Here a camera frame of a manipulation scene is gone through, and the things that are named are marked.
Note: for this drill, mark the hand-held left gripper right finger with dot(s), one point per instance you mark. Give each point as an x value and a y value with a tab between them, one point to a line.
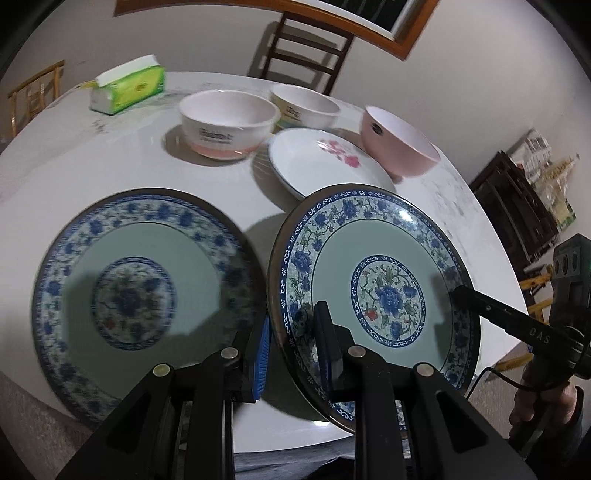
323	350

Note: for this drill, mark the white bowl with yellow stripe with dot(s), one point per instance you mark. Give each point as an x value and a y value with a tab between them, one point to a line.
304	101

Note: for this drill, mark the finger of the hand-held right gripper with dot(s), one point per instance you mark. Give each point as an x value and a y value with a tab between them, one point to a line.
508	323

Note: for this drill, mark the person's right hand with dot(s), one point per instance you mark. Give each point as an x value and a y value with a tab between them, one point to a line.
561	406

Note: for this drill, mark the yellow wooden stool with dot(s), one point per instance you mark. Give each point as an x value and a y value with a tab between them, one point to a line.
535	281

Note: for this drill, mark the dark wooden chair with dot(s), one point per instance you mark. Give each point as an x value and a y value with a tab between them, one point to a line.
304	60

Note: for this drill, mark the green tissue pack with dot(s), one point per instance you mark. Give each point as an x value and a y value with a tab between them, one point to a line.
134	87

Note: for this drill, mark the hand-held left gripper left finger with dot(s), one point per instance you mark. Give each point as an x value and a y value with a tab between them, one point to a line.
263	355

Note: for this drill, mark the dark wooden furniture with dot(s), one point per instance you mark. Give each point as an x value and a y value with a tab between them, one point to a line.
512	198

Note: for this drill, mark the white plate with pink flowers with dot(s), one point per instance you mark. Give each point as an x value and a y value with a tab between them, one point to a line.
304	157

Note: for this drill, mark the bamboo chair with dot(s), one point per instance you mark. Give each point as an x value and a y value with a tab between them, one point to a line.
36	79

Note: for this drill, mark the pile of plastic bags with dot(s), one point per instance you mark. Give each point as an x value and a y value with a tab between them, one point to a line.
554	194

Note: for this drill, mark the white bowl with pink base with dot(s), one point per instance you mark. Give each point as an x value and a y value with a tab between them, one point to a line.
221	110

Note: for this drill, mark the brown wooden window frame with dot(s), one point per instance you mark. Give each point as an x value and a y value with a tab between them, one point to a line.
406	41

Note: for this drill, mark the blue floral plate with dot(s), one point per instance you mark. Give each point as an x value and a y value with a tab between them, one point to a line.
138	249
392	240

